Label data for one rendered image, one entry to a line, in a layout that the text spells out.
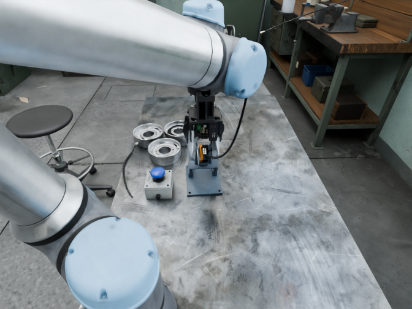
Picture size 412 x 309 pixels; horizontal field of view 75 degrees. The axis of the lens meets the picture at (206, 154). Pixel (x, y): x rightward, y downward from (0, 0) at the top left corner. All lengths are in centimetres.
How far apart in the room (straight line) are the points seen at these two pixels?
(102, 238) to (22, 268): 143
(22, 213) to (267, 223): 52
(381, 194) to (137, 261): 199
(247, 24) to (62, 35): 356
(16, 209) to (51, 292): 127
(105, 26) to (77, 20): 2
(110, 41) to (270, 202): 62
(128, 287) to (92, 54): 27
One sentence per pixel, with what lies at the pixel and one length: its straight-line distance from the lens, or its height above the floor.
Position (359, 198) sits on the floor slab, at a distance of 212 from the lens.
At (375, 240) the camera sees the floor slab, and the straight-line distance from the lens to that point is 191.
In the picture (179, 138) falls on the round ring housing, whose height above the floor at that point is 83.
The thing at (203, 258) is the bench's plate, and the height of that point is 80.
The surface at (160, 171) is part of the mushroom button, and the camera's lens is 72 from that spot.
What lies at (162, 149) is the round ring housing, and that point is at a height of 82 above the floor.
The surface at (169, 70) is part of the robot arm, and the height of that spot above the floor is 125.
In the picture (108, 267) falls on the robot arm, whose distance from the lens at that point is 39.
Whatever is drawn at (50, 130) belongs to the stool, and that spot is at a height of 61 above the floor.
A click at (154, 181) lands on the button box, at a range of 74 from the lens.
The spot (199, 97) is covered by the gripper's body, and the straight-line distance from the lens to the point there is 54.
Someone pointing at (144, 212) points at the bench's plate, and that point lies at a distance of 73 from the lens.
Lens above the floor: 135
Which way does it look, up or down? 38 degrees down
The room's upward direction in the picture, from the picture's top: straight up
